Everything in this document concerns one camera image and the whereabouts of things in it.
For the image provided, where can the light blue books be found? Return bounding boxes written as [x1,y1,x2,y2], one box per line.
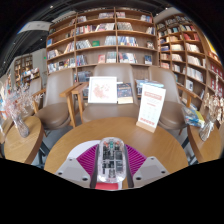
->
[134,78,165,96]

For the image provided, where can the transparent computer mouse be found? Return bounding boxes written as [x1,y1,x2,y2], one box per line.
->
[96,136,128,184]

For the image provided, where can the wooden side table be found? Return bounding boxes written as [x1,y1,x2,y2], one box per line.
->
[3,115,45,165]
[186,123,224,164]

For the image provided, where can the white mouse pad, red wrist rest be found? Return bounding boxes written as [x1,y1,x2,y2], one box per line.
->
[67,139,120,192]

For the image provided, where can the wide wooden bookshelf unit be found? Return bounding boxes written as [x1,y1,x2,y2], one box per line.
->
[45,7,158,74]

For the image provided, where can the beige leather armchair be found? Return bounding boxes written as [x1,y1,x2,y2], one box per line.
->
[31,68,81,131]
[148,65,198,131]

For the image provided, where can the white hanging ceiling sign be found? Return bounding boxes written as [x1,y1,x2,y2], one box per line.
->
[18,20,53,34]

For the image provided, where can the dark cover book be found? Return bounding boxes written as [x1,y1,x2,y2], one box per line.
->
[116,82,134,105]

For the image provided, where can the stack of colourful books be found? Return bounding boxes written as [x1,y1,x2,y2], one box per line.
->
[181,105,206,129]

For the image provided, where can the white framed floral picture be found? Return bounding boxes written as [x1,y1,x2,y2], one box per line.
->
[87,76,118,104]

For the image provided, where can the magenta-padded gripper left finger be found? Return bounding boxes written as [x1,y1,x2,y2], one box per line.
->
[54,143,100,190]

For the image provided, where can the glass vase with dried flowers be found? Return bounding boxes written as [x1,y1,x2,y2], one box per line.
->
[1,83,43,139]
[198,74,224,142]

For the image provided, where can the beige armchair with wooden arms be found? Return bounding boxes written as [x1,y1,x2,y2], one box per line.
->
[71,63,143,124]

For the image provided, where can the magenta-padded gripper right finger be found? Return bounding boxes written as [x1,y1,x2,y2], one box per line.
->
[123,143,170,190]

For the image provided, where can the white sign on wooden base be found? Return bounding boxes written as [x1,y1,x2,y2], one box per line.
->
[135,83,167,134]

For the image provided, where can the distant wooden bookshelf unit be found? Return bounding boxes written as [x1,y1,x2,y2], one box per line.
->
[13,54,41,88]

